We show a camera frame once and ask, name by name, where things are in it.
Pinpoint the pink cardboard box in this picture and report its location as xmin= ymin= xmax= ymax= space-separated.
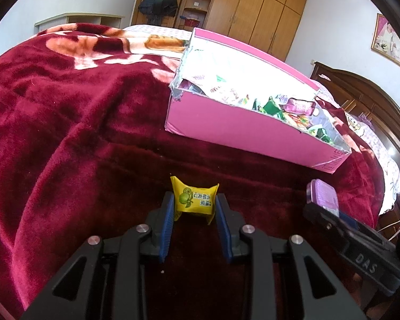
xmin=165 ymin=28 xmax=351 ymax=173

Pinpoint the dark wooden headboard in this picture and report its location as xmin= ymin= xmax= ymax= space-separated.
xmin=311 ymin=61 xmax=400 ymax=170

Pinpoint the white low shelf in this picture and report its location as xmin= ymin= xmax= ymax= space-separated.
xmin=34 ymin=12 xmax=125 ymax=33

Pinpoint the black hanging coat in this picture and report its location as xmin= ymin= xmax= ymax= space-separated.
xmin=138 ymin=0 xmax=178 ymax=26

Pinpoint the red floral blanket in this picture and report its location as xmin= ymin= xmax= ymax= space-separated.
xmin=0 ymin=22 xmax=386 ymax=320

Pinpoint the wooden wardrobe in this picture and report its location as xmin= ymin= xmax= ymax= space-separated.
xmin=135 ymin=0 xmax=307 ymax=61

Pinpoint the green snack packet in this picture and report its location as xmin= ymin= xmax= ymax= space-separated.
xmin=252 ymin=97 xmax=286 ymax=121

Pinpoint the framed wedding photo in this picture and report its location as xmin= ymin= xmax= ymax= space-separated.
xmin=371 ymin=13 xmax=400 ymax=67

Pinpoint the orange snack packet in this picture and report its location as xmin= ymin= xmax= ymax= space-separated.
xmin=282 ymin=111 xmax=313 ymax=131

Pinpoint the pink peach jelly pouch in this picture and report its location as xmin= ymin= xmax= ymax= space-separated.
xmin=200 ymin=74 xmax=252 ymax=107

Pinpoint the yellow snack packet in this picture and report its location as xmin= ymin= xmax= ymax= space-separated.
xmin=170 ymin=176 xmax=219 ymax=225

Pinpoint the purple jelly cup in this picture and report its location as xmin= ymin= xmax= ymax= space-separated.
xmin=306 ymin=179 xmax=339 ymax=217

